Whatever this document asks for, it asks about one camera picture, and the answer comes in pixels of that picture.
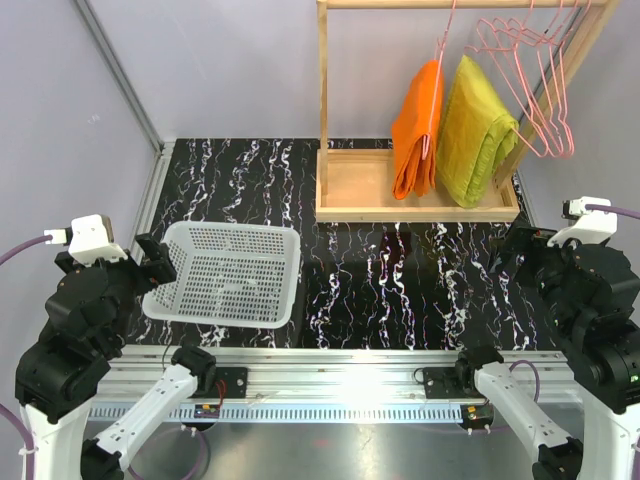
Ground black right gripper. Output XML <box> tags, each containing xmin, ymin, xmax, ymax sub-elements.
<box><xmin>487</xmin><ymin>218</ymin><xmax>583</xmax><ymax>336</ymax></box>

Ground orange trousers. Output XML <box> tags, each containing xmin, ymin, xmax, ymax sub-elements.
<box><xmin>391</xmin><ymin>60</ymin><xmax>444</xmax><ymax>200</ymax></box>

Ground pink wire hanger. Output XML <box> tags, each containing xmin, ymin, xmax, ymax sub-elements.
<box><xmin>421</xmin><ymin>0</ymin><xmax>457</xmax><ymax>160</ymax></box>
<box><xmin>474</xmin><ymin>0</ymin><xmax>565</xmax><ymax>157</ymax></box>

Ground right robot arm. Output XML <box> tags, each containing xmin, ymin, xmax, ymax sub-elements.
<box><xmin>453</xmin><ymin>223</ymin><xmax>639</xmax><ymax>479</ymax></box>

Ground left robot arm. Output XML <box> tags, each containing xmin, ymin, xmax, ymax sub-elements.
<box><xmin>15</xmin><ymin>234</ymin><xmax>217</xmax><ymax>479</ymax></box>

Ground yellow-green trousers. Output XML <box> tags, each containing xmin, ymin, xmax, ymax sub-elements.
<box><xmin>436</xmin><ymin>55</ymin><xmax>519</xmax><ymax>209</ymax></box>

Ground white perforated plastic basket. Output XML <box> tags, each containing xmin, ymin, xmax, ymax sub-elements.
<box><xmin>141</xmin><ymin>221</ymin><xmax>301</xmax><ymax>329</ymax></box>

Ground wooden clothes rack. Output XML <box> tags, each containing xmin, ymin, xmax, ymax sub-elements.
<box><xmin>314</xmin><ymin>0</ymin><xmax>621</xmax><ymax>224</ymax></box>

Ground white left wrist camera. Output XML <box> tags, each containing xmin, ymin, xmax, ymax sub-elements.
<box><xmin>43</xmin><ymin>214</ymin><xmax>129</xmax><ymax>266</ymax></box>

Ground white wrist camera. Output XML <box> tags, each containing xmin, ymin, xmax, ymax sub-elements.
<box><xmin>43</xmin><ymin>214</ymin><xmax>129</xmax><ymax>266</ymax></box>
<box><xmin>547</xmin><ymin>196</ymin><xmax>618</xmax><ymax>247</ymax></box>

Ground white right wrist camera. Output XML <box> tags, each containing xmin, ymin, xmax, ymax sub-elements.
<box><xmin>547</xmin><ymin>196</ymin><xmax>618</xmax><ymax>247</ymax></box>

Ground aluminium corner post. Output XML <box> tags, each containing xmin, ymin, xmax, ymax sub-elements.
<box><xmin>71</xmin><ymin>0</ymin><xmax>175</xmax><ymax>235</ymax></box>

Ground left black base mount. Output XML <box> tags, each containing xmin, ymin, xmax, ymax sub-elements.
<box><xmin>193</xmin><ymin>367</ymin><xmax>249</xmax><ymax>402</ymax></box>

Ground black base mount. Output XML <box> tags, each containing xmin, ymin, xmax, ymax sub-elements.
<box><xmin>193</xmin><ymin>367</ymin><xmax>249</xmax><ymax>402</ymax></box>
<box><xmin>413</xmin><ymin>367</ymin><xmax>486</xmax><ymax>401</ymax></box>

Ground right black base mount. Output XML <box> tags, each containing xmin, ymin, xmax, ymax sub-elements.
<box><xmin>413</xmin><ymin>367</ymin><xmax>486</xmax><ymax>401</ymax></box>

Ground aluminium front rail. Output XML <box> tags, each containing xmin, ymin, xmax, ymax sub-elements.
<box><xmin>89</xmin><ymin>345</ymin><xmax>581</xmax><ymax>423</ymax></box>

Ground empty pink wire hanger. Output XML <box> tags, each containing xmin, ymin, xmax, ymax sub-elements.
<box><xmin>474</xmin><ymin>0</ymin><xmax>565</xmax><ymax>157</ymax></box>

